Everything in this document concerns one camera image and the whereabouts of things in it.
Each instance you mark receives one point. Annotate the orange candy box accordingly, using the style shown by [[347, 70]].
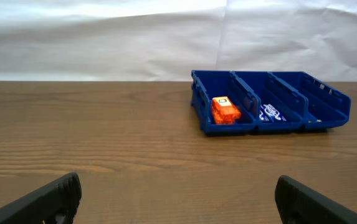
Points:
[[221, 122], [225, 107]]

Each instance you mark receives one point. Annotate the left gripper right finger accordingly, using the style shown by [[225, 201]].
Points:
[[312, 208]]

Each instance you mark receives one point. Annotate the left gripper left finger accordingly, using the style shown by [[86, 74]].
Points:
[[41, 202]]

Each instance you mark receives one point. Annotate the blue tray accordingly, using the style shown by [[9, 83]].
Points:
[[290, 124]]

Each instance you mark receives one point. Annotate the blue candy pack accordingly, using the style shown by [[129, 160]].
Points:
[[274, 112], [261, 116]]

